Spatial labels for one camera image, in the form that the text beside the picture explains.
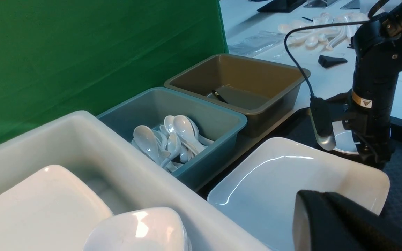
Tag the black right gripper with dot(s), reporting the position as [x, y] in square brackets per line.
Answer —
[371, 128]

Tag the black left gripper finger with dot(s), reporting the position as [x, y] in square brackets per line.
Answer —
[328, 221]

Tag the small white round dish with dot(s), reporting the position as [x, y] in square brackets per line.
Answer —
[344, 140]

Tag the large white square plate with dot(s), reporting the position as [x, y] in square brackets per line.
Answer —
[259, 194]

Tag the black chopstick gold band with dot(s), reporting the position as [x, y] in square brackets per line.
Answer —
[215, 95]

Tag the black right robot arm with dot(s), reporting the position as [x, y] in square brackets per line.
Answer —
[378, 47]

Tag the black plastic serving tray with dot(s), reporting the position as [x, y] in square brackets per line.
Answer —
[297, 127]

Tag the loose white spoons on table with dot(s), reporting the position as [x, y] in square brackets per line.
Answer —
[330, 37]

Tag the brown plastic bin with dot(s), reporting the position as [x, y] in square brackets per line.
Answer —
[261, 90]

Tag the clear plastic bag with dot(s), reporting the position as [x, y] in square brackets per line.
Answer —
[256, 44]

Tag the teal plastic bin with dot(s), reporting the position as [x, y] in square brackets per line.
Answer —
[217, 123]

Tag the pile of white soup spoons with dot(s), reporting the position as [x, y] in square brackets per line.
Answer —
[163, 145]

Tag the stack of small white bowls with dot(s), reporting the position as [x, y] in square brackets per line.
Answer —
[150, 229]

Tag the large white plastic tub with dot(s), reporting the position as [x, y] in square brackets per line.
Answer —
[87, 147]

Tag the stack of white square plates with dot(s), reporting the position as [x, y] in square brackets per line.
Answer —
[51, 210]

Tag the green cloth backdrop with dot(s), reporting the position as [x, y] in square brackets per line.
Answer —
[60, 56]

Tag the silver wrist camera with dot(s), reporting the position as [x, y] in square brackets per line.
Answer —
[326, 116]

